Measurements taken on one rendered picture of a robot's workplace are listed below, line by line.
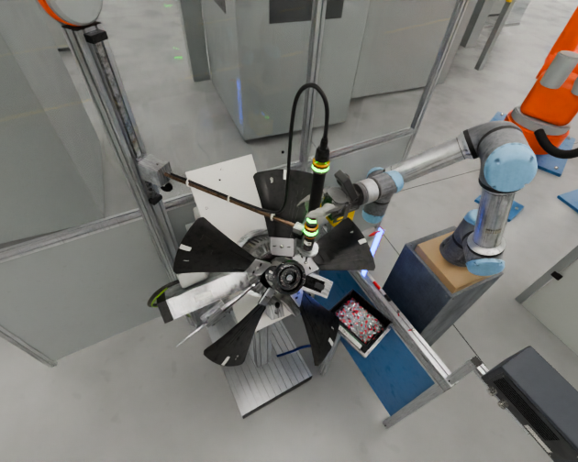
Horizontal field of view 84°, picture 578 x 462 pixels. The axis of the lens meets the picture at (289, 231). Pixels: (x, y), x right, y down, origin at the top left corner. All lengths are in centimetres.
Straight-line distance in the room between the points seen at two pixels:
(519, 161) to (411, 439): 169
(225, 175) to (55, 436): 177
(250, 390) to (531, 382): 145
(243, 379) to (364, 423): 75
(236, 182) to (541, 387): 112
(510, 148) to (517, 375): 61
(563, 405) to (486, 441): 134
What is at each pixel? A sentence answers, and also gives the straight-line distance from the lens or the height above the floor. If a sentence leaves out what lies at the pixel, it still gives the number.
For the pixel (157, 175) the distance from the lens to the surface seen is 123.
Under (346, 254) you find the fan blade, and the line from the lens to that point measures 119.
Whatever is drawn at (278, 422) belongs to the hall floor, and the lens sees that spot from 215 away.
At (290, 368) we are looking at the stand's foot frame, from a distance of 216.
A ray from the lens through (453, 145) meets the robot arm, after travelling 116.
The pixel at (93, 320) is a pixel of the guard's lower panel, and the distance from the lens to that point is 225.
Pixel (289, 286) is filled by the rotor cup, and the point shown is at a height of 120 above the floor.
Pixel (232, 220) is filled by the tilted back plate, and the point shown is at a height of 119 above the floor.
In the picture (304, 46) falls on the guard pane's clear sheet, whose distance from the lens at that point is 156.
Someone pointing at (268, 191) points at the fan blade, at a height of 138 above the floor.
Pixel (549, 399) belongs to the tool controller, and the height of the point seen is 124.
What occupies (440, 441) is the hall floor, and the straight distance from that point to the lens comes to 234.
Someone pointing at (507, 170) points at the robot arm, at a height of 161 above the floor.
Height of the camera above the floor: 211
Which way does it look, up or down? 49 degrees down
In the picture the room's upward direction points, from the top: 4 degrees clockwise
